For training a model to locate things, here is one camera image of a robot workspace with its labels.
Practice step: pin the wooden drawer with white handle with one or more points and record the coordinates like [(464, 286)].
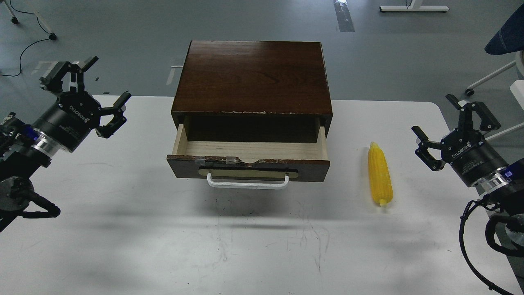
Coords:
[(250, 165)]

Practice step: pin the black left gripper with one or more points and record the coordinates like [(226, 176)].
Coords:
[(67, 119)]

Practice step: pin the white table base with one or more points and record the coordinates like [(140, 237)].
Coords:
[(414, 6)]

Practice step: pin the yellow corn cob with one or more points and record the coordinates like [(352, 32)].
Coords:
[(379, 177)]

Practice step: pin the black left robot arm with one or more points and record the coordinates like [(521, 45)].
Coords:
[(25, 149)]

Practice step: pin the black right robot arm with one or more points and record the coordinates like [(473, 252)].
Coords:
[(503, 195)]

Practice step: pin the dark wooden drawer cabinet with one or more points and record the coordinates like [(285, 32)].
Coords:
[(251, 78)]

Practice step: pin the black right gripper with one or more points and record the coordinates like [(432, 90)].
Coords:
[(468, 153)]

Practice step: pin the grey floor tape strip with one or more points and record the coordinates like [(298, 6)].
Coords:
[(344, 19)]

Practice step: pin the white table leg with caster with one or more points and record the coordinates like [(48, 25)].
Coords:
[(14, 19)]

